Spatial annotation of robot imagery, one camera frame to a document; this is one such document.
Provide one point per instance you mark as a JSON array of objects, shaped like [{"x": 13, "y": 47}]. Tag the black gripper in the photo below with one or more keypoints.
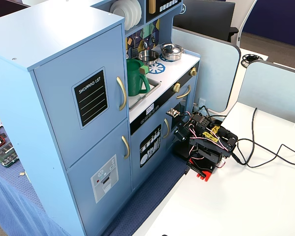
[{"x": 181, "y": 137}]

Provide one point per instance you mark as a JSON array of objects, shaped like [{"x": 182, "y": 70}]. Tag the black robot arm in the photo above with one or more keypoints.
[{"x": 209, "y": 142}]

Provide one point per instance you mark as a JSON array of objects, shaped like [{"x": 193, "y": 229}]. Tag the oven door with window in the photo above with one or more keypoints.
[{"x": 186, "y": 103}]

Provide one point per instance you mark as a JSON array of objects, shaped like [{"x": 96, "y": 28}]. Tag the dishwasher door with dishes print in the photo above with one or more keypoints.
[{"x": 137, "y": 174}]

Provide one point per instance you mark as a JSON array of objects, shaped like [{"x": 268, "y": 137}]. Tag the open steel pot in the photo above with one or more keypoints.
[{"x": 148, "y": 56}]

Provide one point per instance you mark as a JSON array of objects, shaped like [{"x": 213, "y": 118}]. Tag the fridge door with ice dispenser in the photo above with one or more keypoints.
[{"x": 88, "y": 196}]

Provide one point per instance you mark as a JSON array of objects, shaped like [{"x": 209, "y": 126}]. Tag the fridge door with shopping list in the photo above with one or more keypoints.
[{"x": 64, "y": 118}]

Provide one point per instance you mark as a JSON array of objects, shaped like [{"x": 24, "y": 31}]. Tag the black toy microwave door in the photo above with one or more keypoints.
[{"x": 164, "y": 7}]

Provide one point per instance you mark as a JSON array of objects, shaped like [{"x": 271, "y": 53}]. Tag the red table clamp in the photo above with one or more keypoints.
[{"x": 200, "y": 170}]

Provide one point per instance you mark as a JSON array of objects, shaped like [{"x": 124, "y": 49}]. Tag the gold stove knob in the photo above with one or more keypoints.
[
  {"x": 193, "y": 71},
  {"x": 177, "y": 86}
]

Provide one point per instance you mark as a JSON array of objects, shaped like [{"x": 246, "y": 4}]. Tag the rounded pale blue desk divider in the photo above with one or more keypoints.
[{"x": 206, "y": 68}]

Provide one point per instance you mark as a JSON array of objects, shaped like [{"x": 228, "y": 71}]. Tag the green plastic pitcher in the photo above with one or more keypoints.
[{"x": 135, "y": 78}]

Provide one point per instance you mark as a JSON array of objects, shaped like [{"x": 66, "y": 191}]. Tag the steel pot with lid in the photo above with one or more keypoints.
[{"x": 172, "y": 51}]

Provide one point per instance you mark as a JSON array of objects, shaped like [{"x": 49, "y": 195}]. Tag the hanging steel ladle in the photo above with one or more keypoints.
[{"x": 145, "y": 42}]

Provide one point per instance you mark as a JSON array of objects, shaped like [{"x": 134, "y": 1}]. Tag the black computer monitor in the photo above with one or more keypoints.
[{"x": 204, "y": 17}]

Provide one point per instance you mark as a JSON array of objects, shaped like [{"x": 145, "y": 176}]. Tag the white plate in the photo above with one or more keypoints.
[
  {"x": 139, "y": 12},
  {"x": 117, "y": 10},
  {"x": 130, "y": 14}
]

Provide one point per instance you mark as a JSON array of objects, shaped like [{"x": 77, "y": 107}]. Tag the small tan block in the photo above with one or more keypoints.
[{"x": 22, "y": 173}]

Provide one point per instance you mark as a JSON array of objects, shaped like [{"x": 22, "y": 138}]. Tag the blue toy kitchen unit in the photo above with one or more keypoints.
[{"x": 51, "y": 39}]

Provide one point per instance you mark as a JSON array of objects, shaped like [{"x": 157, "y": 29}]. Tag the blue woven cloth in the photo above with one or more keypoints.
[{"x": 14, "y": 196}]

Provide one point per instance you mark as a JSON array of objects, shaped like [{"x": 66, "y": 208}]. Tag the circuit board in clear case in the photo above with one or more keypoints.
[{"x": 5, "y": 153}]

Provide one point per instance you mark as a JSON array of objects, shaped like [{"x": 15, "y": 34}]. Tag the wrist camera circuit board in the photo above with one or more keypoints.
[{"x": 173, "y": 112}]

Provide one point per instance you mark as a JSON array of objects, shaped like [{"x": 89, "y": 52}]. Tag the white wall outlet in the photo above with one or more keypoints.
[{"x": 201, "y": 101}]

